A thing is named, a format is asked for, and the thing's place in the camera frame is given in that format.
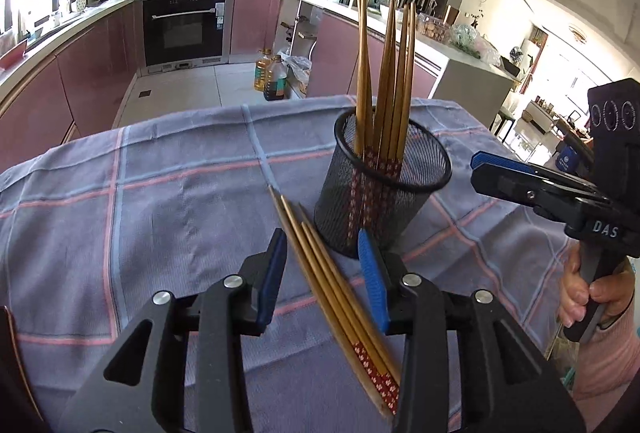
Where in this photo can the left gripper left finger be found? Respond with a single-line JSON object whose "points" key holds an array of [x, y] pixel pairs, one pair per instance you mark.
{"points": [[262, 275]]}

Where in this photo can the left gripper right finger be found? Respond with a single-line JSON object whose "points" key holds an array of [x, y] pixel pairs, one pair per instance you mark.
{"points": [[382, 272]]}

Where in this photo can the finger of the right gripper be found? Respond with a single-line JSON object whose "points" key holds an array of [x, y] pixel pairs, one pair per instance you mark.
{"points": [[552, 195], [480, 158]]}

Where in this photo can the bamboo chopstick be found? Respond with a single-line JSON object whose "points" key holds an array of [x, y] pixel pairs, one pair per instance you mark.
{"points": [[325, 307], [361, 110], [340, 302], [377, 361], [341, 316]]}

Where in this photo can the pink sleeve right forearm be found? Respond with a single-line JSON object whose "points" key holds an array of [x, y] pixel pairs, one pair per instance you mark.
{"points": [[606, 390]]}

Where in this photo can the right hand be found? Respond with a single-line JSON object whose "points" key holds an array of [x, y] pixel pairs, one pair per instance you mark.
{"points": [[614, 292]]}

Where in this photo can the black mesh utensil cup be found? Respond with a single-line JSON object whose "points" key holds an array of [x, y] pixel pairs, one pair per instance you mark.
{"points": [[355, 194]]}

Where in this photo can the bamboo chopstick in cup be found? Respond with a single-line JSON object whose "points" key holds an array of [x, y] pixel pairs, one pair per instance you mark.
{"points": [[361, 110]]}

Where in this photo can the blue plaid tablecloth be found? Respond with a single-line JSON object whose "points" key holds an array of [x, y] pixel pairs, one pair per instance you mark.
{"points": [[92, 229]]}

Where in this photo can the dark soy sauce bottle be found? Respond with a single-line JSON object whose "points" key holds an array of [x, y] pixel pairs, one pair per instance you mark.
{"points": [[275, 80]]}

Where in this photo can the yellow cooking oil bottle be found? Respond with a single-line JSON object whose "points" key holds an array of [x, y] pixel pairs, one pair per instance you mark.
{"points": [[261, 70]]}

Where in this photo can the black built-in oven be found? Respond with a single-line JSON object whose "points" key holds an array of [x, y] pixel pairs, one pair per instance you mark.
{"points": [[185, 33]]}

